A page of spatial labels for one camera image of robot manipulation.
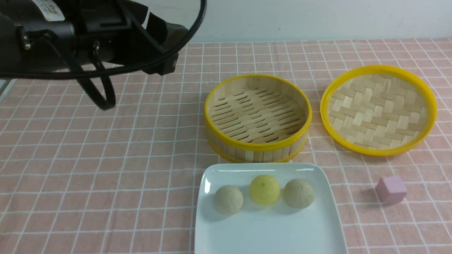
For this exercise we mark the pink checkered tablecloth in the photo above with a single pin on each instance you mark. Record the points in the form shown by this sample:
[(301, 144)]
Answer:
[(79, 180)]

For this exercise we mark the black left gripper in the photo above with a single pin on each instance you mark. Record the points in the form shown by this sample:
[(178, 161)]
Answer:
[(124, 32)]

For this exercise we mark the beige steamed bun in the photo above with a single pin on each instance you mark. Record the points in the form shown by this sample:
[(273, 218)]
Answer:
[(228, 200), (298, 194)]

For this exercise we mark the yellow steamed bun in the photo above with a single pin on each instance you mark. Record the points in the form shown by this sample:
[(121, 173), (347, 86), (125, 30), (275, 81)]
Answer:
[(265, 190)]

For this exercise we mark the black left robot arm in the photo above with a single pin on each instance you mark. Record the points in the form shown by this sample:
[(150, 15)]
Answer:
[(21, 50)]

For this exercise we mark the yellow rimmed bamboo steamer lid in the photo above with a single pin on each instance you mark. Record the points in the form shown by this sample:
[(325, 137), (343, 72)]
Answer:
[(378, 110)]

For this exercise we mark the pink cube block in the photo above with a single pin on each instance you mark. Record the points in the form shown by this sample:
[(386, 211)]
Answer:
[(391, 190)]

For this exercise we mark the yellow rimmed bamboo steamer basket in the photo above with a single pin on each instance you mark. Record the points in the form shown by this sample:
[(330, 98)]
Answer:
[(257, 118)]

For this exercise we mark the white square plate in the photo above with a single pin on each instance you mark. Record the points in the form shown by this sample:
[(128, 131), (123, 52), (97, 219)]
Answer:
[(276, 229)]

